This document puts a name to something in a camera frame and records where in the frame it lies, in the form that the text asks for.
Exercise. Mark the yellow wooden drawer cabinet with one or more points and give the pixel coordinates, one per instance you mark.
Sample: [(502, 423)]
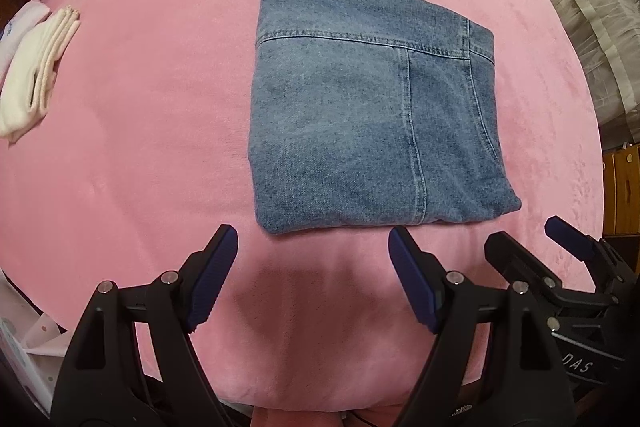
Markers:
[(622, 187)]

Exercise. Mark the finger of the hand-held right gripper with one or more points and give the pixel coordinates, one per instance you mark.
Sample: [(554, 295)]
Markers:
[(570, 237), (520, 264)]

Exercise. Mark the white dotted cloth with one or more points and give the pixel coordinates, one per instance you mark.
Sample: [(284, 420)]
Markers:
[(30, 332)]

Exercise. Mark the folded white garment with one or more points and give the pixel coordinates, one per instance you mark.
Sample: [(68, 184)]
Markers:
[(30, 77)]

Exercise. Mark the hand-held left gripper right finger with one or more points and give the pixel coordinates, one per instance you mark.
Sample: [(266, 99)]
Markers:
[(412, 279)]

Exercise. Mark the person's pink fleece clothing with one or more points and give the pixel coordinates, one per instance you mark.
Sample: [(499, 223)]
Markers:
[(300, 419)]

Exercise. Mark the folded pale pink printed garment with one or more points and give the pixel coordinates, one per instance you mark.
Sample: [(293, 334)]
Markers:
[(20, 27)]

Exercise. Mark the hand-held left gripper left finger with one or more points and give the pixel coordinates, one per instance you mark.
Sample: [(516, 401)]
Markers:
[(212, 277)]

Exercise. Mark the pink plush bed blanket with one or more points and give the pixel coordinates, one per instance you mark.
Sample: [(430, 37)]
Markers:
[(150, 132)]

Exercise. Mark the blue denim jacket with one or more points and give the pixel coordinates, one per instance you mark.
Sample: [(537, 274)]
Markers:
[(350, 107)]

